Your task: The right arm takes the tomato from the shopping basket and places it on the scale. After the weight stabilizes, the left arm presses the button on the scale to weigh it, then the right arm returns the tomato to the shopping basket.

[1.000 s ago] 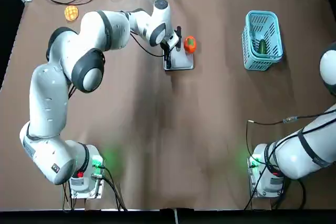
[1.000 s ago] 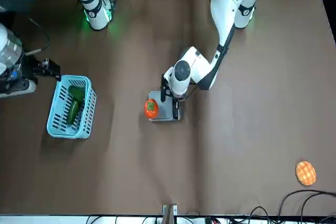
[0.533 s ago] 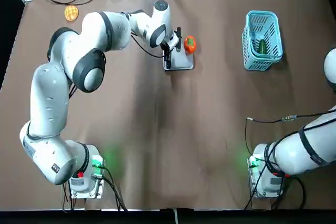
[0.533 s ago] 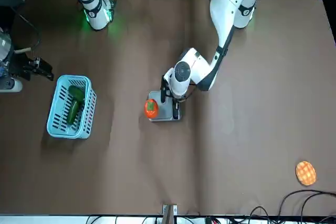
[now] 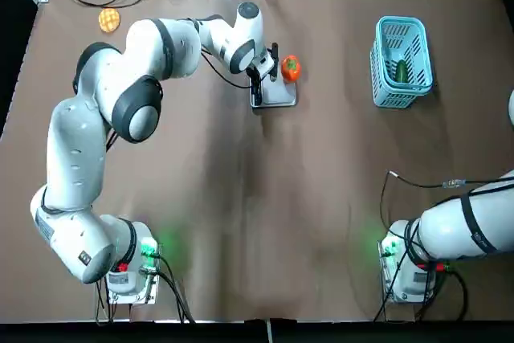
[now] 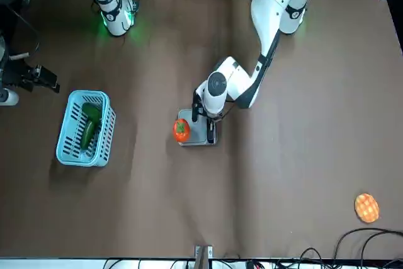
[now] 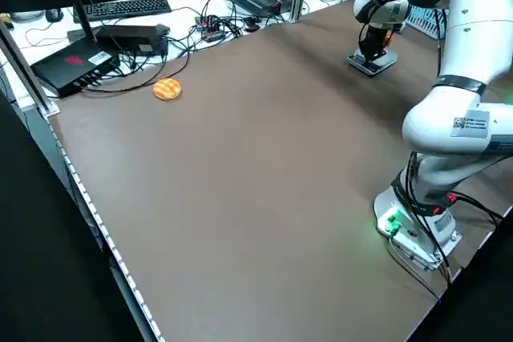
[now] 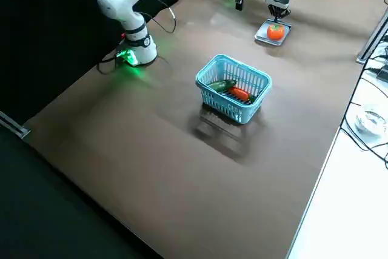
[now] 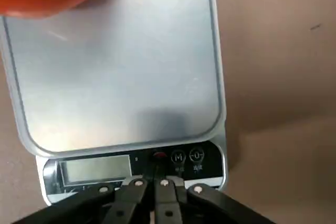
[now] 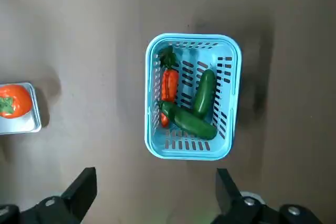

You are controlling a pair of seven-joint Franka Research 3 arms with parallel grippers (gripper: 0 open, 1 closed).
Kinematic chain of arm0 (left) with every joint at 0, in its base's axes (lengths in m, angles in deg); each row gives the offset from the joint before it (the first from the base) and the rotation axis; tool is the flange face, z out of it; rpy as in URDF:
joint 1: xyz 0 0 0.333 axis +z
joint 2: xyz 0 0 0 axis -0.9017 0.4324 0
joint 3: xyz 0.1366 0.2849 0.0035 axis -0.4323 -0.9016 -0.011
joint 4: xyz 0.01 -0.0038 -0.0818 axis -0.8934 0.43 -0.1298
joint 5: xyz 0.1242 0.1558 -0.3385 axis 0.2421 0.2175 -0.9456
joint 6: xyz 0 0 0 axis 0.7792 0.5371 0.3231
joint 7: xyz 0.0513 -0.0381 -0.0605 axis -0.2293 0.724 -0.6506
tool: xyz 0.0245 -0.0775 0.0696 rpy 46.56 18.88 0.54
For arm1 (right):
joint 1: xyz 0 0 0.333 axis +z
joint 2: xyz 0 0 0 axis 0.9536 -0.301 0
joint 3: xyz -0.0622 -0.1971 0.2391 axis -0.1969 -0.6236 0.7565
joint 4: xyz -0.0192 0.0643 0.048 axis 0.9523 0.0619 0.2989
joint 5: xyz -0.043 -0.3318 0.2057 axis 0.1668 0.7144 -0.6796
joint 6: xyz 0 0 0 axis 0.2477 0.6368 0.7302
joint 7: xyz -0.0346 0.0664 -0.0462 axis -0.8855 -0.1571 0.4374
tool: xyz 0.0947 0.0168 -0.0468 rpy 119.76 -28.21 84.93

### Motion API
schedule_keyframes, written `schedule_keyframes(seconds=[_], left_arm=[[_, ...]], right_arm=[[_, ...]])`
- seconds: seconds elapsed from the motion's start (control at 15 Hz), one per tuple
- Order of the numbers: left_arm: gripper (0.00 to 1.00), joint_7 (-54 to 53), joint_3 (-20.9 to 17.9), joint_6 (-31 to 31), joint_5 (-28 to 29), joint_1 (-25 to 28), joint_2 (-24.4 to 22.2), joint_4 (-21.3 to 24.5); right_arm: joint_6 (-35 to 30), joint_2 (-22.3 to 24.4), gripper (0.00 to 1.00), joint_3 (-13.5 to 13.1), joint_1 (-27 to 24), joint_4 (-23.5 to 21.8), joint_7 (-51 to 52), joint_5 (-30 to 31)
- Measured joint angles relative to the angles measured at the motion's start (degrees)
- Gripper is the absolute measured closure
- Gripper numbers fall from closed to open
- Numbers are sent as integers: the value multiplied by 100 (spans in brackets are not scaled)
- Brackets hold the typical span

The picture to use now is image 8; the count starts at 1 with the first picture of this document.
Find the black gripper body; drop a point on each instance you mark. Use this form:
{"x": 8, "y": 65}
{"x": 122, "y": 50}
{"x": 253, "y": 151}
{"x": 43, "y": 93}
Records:
{"x": 279, "y": 2}

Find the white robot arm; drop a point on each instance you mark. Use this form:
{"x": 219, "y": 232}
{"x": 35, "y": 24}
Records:
{"x": 133, "y": 7}

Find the silver kitchen scale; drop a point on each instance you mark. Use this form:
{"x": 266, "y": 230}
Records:
{"x": 262, "y": 37}

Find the light blue plastic basket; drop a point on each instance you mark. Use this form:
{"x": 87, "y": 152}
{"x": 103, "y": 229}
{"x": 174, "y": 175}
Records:
{"x": 218, "y": 104}

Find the orange toy carrot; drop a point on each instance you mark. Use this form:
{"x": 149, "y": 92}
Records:
{"x": 239, "y": 92}

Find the green toy cucumber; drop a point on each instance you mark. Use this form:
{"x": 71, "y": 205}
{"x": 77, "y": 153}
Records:
{"x": 222, "y": 85}

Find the aluminium frame post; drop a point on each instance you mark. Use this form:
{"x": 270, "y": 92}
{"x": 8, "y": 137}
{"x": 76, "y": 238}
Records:
{"x": 373, "y": 39}

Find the aluminium frame profile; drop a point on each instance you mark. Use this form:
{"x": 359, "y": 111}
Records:
{"x": 15, "y": 125}

